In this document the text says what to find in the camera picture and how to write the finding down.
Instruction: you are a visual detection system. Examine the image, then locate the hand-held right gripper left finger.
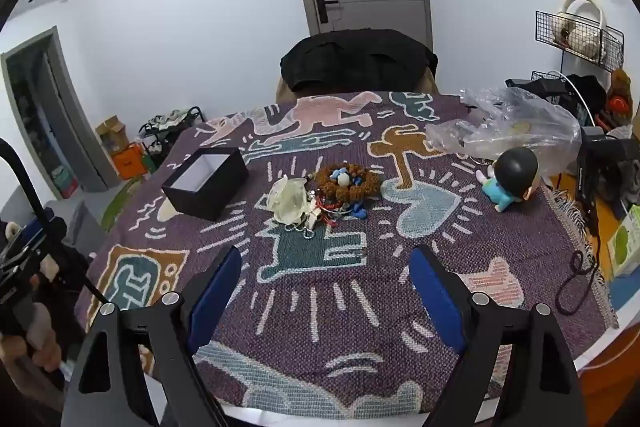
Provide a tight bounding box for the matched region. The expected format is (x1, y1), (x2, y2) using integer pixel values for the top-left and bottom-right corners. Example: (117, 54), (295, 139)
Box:
(60, 244), (243, 427)

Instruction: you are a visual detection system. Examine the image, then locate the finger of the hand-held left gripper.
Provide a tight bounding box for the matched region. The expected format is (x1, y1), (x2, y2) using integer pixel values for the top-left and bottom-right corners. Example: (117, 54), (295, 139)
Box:
(50, 242), (108, 306)
(0, 138), (56, 233)

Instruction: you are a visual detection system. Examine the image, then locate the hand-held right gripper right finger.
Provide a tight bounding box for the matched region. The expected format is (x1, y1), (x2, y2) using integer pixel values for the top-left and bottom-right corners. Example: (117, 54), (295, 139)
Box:
(407, 244), (586, 427)

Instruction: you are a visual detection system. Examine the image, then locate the black jewelry box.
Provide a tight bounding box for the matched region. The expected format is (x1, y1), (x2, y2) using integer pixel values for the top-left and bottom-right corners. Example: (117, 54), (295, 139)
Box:
(161, 148), (250, 222)

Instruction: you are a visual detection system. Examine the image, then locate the silver chain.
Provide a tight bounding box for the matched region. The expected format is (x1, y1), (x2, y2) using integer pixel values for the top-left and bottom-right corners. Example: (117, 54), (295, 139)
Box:
(280, 224), (321, 240)

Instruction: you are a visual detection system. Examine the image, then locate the translucent white ornament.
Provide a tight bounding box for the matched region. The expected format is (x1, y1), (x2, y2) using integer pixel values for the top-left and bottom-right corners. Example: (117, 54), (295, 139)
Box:
(267, 175), (313, 225)

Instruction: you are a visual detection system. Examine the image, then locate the brown seed bead bracelet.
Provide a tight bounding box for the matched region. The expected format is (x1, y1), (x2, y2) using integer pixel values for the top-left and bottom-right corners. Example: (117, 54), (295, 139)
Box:
(314, 163), (382, 202)

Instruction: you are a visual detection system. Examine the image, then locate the red cord charm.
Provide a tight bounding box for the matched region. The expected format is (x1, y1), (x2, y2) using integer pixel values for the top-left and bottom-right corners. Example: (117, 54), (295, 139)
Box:
(312, 194), (351, 228)

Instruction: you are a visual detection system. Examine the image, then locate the blue figure keychain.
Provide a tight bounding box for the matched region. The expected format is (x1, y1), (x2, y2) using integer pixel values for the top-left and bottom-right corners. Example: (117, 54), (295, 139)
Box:
(334, 166), (368, 219)

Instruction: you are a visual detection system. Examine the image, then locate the person's left hand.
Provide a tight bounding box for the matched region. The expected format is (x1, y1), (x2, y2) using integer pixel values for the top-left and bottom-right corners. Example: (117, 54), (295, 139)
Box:
(0, 302), (63, 374)

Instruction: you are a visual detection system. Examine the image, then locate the green floor mat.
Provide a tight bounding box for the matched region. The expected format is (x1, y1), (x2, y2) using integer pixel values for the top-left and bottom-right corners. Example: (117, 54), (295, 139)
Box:
(100, 179), (143, 233)

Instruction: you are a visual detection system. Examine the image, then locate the open cardboard box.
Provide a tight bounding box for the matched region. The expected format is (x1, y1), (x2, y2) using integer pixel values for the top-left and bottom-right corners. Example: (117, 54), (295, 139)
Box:
(95, 114), (132, 152)

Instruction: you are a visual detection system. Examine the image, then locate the orange box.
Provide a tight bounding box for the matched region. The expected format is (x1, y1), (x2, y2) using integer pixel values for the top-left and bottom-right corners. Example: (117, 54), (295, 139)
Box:
(111, 143), (147, 180)

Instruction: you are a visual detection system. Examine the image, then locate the purple printed blanket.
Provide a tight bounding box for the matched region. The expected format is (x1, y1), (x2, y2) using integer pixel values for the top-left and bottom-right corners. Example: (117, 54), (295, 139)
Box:
(75, 91), (621, 420)

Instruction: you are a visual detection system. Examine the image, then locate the black shoe rack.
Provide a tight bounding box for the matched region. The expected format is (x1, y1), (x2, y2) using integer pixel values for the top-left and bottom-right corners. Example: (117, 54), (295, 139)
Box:
(139, 106), (206, 158)

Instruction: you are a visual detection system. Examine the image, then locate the black-haired doll figurine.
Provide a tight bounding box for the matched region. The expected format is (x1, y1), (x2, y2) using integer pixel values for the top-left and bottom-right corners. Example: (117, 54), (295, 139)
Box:
(475, 147), (541, 212)

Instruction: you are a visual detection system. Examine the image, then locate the green and white box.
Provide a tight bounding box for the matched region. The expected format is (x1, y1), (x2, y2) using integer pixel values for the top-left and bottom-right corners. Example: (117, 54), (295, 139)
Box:
(607, 204), (640, 278)

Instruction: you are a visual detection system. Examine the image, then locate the clear plastic bag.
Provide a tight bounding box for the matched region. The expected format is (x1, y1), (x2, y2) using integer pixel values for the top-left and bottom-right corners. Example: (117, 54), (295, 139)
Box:
(425, 86), (583, 172)

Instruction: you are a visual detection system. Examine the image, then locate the black electronic device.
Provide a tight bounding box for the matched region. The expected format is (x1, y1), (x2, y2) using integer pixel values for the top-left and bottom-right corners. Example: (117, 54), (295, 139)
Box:
(575, 127), (640, 208)

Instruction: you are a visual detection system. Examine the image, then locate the black jacket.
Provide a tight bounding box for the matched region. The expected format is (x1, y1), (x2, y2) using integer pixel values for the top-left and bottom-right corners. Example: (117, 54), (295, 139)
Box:
(280, 29), (438, 94)

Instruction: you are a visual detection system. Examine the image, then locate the black bag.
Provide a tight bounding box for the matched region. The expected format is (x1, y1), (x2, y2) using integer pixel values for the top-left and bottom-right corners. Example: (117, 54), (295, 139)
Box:
(505, 74), (608, 128)

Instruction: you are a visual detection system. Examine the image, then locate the brown plush toy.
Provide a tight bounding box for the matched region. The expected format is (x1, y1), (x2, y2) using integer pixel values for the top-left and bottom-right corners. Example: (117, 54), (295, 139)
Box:
(607, 69), (635, 125)

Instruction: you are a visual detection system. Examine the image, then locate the white handbag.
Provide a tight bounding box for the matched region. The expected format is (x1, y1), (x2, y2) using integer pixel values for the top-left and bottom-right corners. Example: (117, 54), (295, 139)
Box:
(559, 0), (610, 60)

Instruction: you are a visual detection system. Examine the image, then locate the grey door frame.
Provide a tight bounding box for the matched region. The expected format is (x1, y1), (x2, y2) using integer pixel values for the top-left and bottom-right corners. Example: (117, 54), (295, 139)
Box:
(0, 27), (108, 202)

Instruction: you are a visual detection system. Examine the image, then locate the black cable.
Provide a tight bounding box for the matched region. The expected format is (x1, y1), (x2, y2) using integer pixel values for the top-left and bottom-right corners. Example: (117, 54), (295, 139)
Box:
(555, 202), (603, 315)

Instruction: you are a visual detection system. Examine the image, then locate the white cable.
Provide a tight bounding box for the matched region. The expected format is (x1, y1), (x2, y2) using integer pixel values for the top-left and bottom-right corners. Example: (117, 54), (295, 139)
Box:
(547, 71), (596, 128)

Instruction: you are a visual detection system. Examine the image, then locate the black wire basket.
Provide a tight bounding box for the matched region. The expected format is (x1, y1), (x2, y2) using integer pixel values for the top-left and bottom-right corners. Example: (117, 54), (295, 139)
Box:
(535, 9), (626, 72)

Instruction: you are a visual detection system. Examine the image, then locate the black door handle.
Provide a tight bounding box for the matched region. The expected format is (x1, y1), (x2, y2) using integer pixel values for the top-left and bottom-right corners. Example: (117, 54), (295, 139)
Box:
(315, 0), (341, 22)

